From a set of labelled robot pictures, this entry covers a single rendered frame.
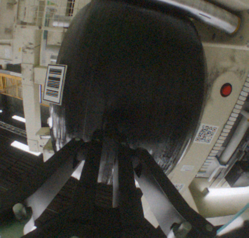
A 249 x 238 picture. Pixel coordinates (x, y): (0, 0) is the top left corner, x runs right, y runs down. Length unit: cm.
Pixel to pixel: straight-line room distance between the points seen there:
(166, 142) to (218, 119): 32
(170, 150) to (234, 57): 35
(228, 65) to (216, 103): 12
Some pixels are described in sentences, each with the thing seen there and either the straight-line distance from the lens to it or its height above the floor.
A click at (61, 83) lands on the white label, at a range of 23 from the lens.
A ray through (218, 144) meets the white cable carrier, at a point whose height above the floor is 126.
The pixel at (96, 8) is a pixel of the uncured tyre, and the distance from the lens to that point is 30.
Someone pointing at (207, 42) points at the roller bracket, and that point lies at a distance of 50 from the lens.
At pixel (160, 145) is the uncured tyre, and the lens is 25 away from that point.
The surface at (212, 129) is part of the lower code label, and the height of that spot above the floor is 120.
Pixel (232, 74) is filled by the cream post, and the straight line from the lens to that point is 51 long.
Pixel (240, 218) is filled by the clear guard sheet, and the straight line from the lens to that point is 84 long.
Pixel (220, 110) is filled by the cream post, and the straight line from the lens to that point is 53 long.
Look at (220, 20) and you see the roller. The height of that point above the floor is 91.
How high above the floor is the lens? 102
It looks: 25 degrees up
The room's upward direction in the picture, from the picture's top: 167 degrees counter-clockwise
